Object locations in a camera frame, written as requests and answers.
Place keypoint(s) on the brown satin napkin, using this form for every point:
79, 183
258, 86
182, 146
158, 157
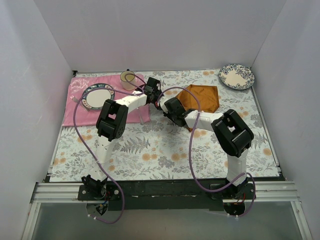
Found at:
200, 97

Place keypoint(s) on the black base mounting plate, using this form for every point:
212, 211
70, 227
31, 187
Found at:
160, 195

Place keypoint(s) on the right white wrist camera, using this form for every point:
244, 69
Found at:
160, 105

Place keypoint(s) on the cream enamel mug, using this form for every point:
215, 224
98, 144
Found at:
128, 80

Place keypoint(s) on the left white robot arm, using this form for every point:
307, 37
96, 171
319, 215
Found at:
110, 125

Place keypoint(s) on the metal spoon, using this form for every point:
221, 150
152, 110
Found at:
140, 112

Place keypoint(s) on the aluminium frame rail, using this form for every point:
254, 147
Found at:
61, 192

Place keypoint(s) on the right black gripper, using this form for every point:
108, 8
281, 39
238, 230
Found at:
169, 115

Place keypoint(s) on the floral tablecloth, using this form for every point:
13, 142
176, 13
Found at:
159, 150

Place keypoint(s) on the blue floral plate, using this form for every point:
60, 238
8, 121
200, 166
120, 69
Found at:
236, 76

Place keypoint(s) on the pink floral placemat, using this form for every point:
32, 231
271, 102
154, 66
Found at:
89, 117

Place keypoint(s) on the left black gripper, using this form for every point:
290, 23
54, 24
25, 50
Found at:
148, 90

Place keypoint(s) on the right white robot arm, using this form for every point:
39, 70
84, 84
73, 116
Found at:
233, 135

